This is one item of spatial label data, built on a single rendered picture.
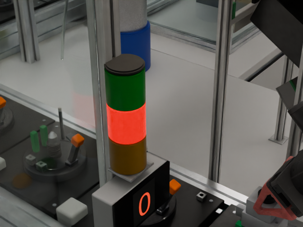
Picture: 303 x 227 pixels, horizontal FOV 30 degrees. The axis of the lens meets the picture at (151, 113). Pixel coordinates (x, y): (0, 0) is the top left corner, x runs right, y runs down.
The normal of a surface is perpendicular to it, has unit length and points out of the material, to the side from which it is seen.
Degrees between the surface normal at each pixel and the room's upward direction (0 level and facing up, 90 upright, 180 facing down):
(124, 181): 0
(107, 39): 90
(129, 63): 0
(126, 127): 90
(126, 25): 90
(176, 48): 0
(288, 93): 90
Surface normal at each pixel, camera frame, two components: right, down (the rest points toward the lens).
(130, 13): 0.27, 0.52
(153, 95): -0.01, -0.84
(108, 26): 0.79, 0.33
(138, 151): 0.58, 0.43
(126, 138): 0.03, 0.54
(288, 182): 0.49, -0.46
